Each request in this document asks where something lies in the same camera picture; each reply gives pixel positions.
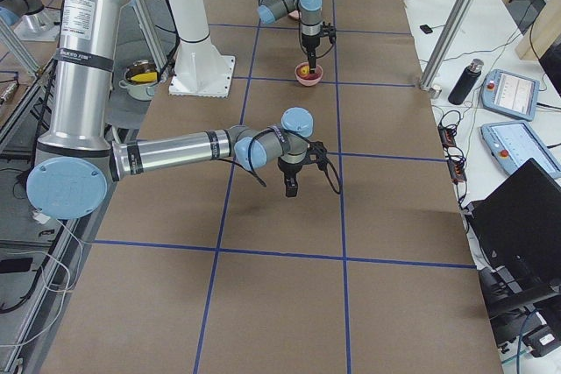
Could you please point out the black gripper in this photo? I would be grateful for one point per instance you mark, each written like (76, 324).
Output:
(310, 43)
(289, 169)

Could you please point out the red yellow apple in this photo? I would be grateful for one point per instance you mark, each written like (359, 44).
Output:
(303, 71)

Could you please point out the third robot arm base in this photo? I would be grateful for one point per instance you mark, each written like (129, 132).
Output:
(31, 20)

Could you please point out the pink bowl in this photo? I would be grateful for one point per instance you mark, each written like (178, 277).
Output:
(313, 79)

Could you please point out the pink plate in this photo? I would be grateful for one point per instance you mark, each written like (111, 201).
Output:
(295, 15)

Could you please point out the small black square device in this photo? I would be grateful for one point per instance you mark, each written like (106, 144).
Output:
(426, 29)

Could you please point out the brown paper table cover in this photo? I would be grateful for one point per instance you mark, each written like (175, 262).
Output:
(205, 269)

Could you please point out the black water bottle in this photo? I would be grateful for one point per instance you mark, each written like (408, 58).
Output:
(466, 82)

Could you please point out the black orange power strip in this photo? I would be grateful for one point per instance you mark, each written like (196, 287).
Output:
(455, 157)

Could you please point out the white pot with yellow item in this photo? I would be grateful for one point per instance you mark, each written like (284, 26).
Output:
(140, 80)

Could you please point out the far blue teach pendant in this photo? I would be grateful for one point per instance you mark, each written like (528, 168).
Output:
(510, 94)

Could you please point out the blue teach pendant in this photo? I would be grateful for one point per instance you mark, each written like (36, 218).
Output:
(514, 143)
(510, 94)

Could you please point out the near blue teach pendant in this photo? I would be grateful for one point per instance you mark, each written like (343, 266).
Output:
(514, 143)

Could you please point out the black laptop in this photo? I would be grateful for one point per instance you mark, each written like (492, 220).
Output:
(521, 219)

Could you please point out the aluminium frame post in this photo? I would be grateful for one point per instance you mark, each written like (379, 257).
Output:
(457, 15)

